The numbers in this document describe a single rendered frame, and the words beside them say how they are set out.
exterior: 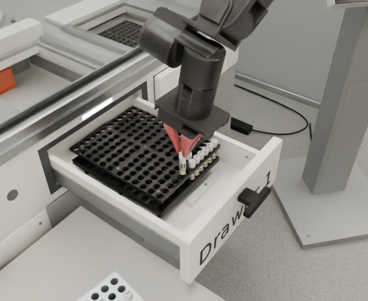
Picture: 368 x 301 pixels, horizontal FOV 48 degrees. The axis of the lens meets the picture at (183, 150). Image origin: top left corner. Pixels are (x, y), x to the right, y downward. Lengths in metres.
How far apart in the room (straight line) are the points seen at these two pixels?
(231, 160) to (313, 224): 1.06
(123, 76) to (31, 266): 0.40
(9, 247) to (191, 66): 0.49
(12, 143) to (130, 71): 0.28
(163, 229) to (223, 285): 1.01
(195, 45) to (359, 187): 1.59
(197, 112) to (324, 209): 1.37
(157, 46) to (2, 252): 0.48
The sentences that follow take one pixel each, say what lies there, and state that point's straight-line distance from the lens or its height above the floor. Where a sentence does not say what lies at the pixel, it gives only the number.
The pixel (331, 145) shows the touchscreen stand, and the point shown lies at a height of 0.33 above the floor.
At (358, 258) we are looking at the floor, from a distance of 1.84.
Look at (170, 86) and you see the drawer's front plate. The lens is 0.97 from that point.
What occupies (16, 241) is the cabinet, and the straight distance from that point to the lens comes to 0.85.
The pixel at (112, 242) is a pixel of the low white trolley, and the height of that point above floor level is 0.76.
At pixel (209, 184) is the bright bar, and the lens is 0.78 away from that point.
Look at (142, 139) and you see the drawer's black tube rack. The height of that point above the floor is 0.90.
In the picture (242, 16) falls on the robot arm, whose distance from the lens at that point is 0.56.
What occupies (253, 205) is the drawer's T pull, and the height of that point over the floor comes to 0.91.
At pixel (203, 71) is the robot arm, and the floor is 1.12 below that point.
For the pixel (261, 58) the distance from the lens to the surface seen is 2.62.
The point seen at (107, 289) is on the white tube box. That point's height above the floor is 0.78.
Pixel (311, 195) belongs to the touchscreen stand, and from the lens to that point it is 1.95.
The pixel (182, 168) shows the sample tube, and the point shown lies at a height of 0.92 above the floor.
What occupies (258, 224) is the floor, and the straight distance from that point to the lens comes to 1.84.
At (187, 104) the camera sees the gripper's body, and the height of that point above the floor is 1.07.
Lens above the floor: 1.40
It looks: 41 degrees down
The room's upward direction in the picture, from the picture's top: straight up
